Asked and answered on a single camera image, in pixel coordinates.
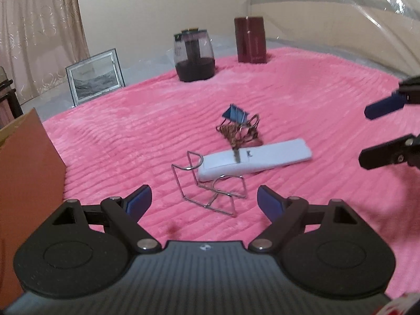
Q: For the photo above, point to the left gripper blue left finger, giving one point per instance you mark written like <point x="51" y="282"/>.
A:
<point x="122" y="216"/>

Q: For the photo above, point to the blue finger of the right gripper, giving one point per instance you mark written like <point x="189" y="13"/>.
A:
<point x="407" y="93"/>
<point x="398" y="151"/>

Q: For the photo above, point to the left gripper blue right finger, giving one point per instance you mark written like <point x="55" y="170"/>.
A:
<point x="286" y="216"/>

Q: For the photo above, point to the metal wire holder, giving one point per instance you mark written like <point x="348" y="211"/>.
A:
<point x="196" y="161"/>

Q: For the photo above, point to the white remote control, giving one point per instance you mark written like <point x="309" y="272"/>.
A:
<point x="253" y="159"/>

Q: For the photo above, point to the blue binder clip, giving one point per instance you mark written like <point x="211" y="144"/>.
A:
<point x="235" y="114"/>

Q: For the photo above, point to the clear plastic sheet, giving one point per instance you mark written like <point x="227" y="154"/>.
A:
<point x="385" y="32"/>

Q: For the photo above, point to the pink plush blanket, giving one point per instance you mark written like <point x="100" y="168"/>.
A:
<point x="131" y="137"/>

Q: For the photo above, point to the brown cardboard box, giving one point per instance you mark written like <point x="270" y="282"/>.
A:
<point x="32" y="187"/>

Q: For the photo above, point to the silver framed picture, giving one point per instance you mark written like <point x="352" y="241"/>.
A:
<point x="95" y="76"/>

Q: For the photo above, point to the dark glass jar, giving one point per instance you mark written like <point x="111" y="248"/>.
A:
<point x="194" y="55"/>

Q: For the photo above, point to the maroon thermos container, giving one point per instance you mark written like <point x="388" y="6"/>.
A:
<point x="250" y="39"/>

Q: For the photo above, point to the pink curtain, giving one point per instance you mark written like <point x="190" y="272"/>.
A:
<point x="39" y="40"/>

